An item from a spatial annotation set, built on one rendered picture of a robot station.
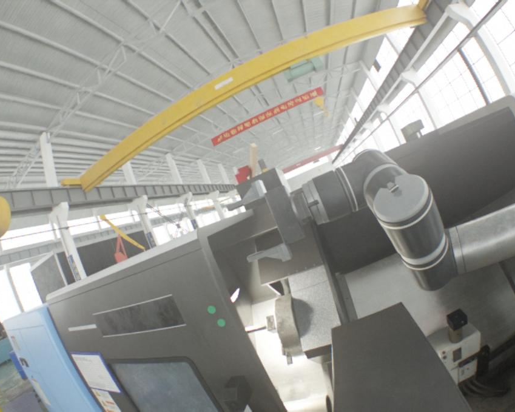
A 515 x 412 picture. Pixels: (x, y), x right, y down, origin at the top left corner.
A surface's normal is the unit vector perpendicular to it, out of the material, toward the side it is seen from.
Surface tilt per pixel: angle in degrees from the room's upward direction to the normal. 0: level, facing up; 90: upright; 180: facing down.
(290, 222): 87
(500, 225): 48
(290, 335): 75
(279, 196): 87
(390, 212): 38
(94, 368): 87
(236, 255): 109
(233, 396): 33
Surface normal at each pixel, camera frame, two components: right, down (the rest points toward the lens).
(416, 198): -0.63, -0.61
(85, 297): -0.25, 0.03
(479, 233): -0.72, -0.43
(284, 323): -0.44, -0.59
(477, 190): -0.09, 0.38
